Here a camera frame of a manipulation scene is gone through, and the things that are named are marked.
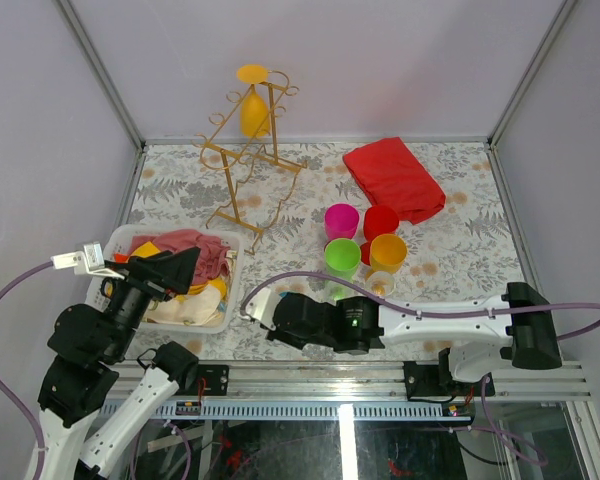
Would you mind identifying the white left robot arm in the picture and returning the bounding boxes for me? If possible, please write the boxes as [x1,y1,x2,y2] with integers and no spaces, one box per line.
[27,243,200,479]

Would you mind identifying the grey cable duct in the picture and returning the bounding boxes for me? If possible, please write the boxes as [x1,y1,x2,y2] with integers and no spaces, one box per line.
[152,400,475,422]

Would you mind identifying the magenta plastic wine glass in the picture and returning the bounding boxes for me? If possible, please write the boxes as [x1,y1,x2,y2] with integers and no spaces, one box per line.
[324,203,360,241]

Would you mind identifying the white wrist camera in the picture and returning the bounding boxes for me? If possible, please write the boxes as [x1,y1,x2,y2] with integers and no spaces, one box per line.
[51,242,124,279]
[242,287,282,330]

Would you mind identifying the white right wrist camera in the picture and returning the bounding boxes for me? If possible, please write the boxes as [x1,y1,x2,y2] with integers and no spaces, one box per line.
[242,287,282,330]

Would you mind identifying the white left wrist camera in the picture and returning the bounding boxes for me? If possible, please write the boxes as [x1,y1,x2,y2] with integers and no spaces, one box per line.
[51,242,124,279]

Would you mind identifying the red folded cloth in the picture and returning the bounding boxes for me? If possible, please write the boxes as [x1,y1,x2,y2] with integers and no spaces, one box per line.
[343,137,446,225]

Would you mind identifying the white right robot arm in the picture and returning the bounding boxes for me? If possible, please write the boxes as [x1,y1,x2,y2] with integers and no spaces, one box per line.
[260,282,562,395]

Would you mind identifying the cream cloth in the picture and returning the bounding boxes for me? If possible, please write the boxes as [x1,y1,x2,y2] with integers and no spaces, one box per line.
[143,285,224,327]

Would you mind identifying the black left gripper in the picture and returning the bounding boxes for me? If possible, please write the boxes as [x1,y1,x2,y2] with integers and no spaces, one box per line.
[106,245,204,361]

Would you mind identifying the pink crumpled cloth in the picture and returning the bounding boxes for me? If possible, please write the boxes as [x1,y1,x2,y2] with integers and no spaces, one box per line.
[127,229,229,280]

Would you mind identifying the green plastic wine glass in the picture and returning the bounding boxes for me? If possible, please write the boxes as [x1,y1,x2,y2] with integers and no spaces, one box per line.
[324,238,361,301]

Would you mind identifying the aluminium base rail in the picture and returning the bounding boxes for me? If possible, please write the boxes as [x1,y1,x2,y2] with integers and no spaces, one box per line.
[99,360,594,399]

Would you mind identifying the yellow cloth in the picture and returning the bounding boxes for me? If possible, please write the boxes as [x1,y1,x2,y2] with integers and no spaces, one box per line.
[113,241,228,299]

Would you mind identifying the orange plastic wine glass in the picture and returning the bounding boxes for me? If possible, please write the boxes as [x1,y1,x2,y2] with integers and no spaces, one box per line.
[236,64,270,138]
[360,234,408,279]

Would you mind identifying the red plastic wine glass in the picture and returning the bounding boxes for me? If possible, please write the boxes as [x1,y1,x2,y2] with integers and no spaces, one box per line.
[360,205,400,266]

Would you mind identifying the white plastic basket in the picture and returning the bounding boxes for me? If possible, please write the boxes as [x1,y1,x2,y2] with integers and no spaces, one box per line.
[103,224,245,334]

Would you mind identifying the gold wire wine glass rack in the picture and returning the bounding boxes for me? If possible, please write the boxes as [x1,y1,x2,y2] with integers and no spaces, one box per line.
[192,66,308,255]

